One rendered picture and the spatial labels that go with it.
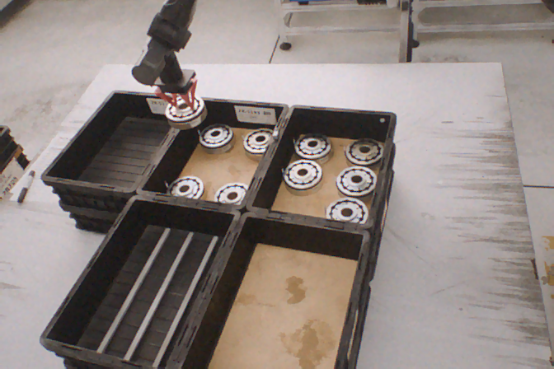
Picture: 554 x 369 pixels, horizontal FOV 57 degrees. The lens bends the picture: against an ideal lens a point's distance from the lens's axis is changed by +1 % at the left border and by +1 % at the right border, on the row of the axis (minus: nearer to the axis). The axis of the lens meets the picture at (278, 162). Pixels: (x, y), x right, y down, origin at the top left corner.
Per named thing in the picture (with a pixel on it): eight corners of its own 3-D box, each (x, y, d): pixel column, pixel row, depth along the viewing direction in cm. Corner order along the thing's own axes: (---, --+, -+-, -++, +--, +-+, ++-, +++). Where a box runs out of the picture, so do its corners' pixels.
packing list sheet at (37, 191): (54, 133, 188) (53, 132, 187) (110, 134, 182) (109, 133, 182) (3, 199, 166) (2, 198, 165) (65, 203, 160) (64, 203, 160)
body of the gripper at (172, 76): (186, 92, 121) (176, 67, 115) (150, 89, 124) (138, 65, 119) (198, 75, 124) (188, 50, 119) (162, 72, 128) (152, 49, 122)
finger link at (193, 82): (194, 117, 126) (183, 88, 120) (171, 114, 129) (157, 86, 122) (205, 100, 131) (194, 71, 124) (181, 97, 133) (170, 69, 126)
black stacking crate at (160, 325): (148, 223, 134) (133, 195, 126) (251, 241, 125) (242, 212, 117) (63, 367, 109) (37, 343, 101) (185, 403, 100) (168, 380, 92)
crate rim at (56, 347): (136, 199, 128) (133, 193, 126) (245, 217, 119) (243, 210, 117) (40, 348, 102) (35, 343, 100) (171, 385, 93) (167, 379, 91)
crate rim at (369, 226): (292, 109, 145) (290, 104, 143) (397, 119, 135) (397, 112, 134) (245, 217, 119) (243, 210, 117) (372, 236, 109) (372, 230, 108)
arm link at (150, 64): (194, 30, 112) (159, 8, 110) (176, 61, 105) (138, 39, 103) (176, 63, 121) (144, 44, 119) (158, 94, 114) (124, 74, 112)
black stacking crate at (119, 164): (126, 118, 169) (114, 91, 162) (205, 126, 160) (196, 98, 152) (58, 207, 144) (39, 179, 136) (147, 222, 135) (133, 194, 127)
